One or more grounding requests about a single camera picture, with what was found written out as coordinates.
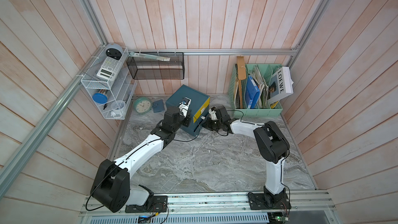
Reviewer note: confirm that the teal bottom drawer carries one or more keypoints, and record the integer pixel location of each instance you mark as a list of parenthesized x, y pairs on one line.
[(195, 127)]

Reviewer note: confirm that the small blue notebook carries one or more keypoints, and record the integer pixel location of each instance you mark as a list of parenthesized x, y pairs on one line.
[(158, 106)]

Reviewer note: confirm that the white Loewe book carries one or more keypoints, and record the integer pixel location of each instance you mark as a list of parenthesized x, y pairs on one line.
[(280, 86)]

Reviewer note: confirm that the blue folder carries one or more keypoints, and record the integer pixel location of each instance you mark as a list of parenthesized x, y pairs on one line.
[(252, 93)]

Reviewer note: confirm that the grey round speaker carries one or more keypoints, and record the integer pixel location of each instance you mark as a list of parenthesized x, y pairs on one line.
[(114, 51)]

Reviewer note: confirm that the teal drawer cabinet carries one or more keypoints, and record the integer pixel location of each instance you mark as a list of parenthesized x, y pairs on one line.
[(197, 98)]

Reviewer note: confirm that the wrist white camera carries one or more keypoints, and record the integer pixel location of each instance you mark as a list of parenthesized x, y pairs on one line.
[(185, 104), (213, 114)]

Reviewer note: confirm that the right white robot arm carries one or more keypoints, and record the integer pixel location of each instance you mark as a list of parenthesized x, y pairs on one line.
[(273, 147)]

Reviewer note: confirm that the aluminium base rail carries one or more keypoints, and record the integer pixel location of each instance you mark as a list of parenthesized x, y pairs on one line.
[(306, 207)]

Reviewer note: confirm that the white ruler strip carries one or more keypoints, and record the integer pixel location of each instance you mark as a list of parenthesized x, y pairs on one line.
[(148, 56)]

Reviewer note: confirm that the white mug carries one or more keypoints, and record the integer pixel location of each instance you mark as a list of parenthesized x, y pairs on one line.
[(117, 108)]

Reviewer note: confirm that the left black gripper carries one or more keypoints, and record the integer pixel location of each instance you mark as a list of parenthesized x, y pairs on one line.
[(187, 119)]

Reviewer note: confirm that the white calculator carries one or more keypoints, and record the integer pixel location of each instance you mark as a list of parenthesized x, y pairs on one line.
[(109, 69)]

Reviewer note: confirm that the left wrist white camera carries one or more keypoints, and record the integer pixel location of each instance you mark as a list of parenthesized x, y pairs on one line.
[(185, 104)]

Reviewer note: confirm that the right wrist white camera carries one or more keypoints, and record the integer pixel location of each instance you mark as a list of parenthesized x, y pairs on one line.
[(213, 114)]

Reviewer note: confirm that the yellow top drawer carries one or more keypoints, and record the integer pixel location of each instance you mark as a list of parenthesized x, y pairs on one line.
[(201, 110)]

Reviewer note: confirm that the blue round lid jar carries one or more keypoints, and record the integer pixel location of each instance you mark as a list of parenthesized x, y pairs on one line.
[(100, 96)]

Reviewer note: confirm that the green file organizer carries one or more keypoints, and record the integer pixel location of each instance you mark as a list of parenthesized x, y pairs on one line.
[(267, 71)]

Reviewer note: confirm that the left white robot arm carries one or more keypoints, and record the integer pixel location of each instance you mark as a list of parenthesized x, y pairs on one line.
[(112, 184)]

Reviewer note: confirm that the black mesh basket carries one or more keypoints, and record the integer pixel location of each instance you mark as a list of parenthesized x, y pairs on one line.
[(141, 69)]

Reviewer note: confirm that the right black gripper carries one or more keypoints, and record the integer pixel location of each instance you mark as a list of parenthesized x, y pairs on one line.
[(207, 125)]

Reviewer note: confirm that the white wire shelf rack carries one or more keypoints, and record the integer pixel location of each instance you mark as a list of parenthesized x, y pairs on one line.
[(122, 88)]

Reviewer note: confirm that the green round alarm clock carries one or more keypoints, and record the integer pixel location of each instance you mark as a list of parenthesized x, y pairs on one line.
[(142, 105)]

